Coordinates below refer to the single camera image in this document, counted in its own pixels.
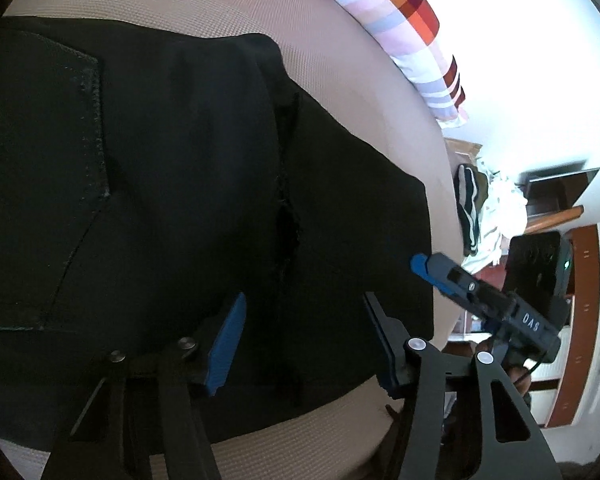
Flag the white crumpled cloth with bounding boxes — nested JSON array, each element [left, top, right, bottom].
[[472, 170, 528, 268]]

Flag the wooden shelf board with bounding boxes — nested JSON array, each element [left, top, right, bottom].
[[522, 205, 585, 235]]

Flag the black pants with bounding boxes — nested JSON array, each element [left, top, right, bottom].
[[0, 15, 436, 453]]

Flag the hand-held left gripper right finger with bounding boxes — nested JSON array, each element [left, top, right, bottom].
[[362, 291, 563, 480]]

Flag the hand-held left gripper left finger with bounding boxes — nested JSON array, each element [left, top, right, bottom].
[[40, 291, 248, 480]]

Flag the person's right hand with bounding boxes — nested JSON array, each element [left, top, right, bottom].
[[472, 337, 533, 396]]

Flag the brown wardrobe door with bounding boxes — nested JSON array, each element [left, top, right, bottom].
[[550, 225, 600, 428]]

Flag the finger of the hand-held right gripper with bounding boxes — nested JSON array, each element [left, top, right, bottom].
[[427, 254, 501, 323], [410, 253, 433, 282]]

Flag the beige woven bed mat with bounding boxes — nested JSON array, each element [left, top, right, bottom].
[[0, 0, 456, 480]]

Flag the wooden bed headboard corner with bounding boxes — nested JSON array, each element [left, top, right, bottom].
[[442, 136, 483, 166]]

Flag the striped dark green garment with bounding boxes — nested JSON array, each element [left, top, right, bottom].
[[452, 162, 490, 258]]

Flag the long plaid pink pillow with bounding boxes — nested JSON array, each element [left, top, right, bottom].
[[285, 0, 470, 128]]

